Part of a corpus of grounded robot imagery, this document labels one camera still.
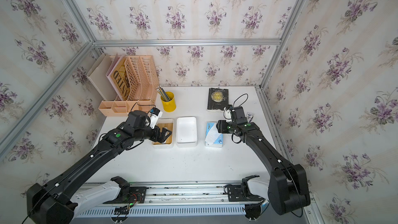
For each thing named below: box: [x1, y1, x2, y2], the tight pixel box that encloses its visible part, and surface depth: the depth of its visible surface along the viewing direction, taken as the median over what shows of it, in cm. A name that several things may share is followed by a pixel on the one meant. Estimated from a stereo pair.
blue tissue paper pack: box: [205, 121, 224, 148], surface depth 90 cm
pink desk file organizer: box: [97, 54, 160, 117], surface depth 103 cm
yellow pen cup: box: [160, 91, 177, 113], surface depth 103 cm
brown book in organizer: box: [108, 56, 131, 101], surface depth 98 cm
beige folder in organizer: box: [86, 52, 118, 102], surface depth 92 cm
